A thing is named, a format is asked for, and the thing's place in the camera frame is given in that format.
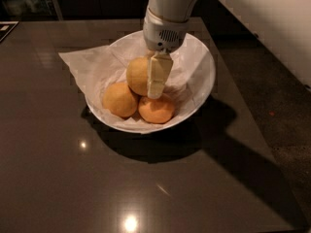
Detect dark tablet at table corner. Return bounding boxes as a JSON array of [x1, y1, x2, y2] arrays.
[[0, 21, 18, 43]]

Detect orange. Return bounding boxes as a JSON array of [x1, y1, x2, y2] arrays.
[[138, 94, 175, 124], [102, 83, 138, 117], [126, 56, 149, 96]]

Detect white paper liner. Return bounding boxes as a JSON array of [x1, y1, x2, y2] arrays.
[[60, 31, 196, 133]]

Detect white bowl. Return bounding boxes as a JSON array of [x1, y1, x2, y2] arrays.
[[85, 28, 217, 135]]

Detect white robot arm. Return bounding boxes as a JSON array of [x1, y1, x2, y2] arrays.
[[143, 0, 197, 99]]

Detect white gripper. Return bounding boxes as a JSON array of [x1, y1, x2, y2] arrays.
[[143, 9, 188, 99]]

